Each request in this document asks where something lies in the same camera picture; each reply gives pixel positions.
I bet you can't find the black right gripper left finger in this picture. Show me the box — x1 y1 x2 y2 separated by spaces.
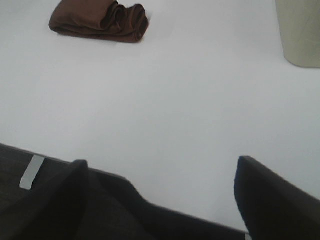
0 160 88 240

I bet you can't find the beige storage bin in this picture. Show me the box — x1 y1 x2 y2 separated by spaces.
275 0 320 68

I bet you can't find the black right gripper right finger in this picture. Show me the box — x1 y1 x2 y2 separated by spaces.
234 156 320 240

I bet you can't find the grey tape strip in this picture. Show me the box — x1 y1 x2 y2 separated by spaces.
19 155 45 191

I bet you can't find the brown towel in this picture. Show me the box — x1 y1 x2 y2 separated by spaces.
48 0 149 43

